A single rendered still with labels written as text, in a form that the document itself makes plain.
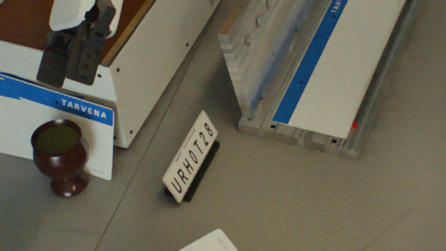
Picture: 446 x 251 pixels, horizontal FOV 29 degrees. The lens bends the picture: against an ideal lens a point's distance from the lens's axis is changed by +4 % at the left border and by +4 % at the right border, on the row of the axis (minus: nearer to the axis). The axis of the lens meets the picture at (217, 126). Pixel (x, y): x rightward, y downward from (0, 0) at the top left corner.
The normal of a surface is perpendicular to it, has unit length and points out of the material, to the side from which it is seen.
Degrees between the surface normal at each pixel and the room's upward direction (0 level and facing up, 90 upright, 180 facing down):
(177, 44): 90
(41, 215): 0
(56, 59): 55
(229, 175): 0
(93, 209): 0
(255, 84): 79
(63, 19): 60
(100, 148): 69
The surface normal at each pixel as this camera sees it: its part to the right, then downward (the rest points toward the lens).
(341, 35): -0.07, -0.69
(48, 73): 0.52, 0.01
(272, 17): 0.89, 0.09
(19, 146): -0.34, 0.30
